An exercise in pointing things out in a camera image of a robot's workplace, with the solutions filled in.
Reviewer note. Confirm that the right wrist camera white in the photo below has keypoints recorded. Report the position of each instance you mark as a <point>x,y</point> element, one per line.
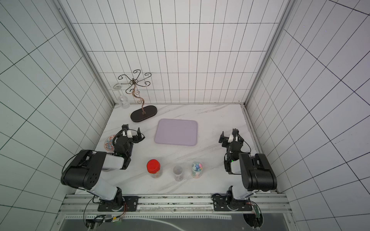
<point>231,138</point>

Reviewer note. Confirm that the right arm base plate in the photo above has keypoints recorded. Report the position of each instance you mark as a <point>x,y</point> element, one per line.
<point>226,203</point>

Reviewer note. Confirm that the lilac plastic tray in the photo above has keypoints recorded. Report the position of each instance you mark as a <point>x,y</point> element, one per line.
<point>177,132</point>

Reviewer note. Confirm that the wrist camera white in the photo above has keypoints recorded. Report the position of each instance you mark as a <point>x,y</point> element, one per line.
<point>231,138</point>
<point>127,133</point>

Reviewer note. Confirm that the aluminium mounting rail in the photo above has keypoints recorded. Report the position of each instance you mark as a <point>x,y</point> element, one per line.
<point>157,206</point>

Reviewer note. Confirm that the metal glass holder stand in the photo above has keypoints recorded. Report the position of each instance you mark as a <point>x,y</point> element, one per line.
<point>145,112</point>

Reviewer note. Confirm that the patterned red blue bowl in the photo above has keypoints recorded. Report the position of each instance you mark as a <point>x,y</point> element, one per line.
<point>108,144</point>

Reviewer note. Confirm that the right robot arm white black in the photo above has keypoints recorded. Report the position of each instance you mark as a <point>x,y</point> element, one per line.
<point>255,171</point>

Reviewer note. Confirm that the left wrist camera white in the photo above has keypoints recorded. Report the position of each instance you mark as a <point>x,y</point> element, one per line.
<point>127,133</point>

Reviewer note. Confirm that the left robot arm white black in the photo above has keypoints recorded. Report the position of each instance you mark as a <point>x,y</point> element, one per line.
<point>83,170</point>

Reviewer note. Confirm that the clear jar with colourful candies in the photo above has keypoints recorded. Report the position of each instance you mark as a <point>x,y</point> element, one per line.
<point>196,169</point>

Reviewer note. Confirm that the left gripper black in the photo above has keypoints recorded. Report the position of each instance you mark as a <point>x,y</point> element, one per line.
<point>135,137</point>

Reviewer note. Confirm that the small clear empty jar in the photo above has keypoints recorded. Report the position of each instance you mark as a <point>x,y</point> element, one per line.
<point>178,173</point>

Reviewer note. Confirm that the red lid candy jar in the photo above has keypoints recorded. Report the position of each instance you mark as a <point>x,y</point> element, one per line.
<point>154,168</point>

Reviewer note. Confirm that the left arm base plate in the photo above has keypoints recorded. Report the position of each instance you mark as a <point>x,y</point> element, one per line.
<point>126,203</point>

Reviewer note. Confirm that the hanging wine glass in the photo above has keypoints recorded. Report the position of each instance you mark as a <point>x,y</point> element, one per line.
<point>123,101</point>

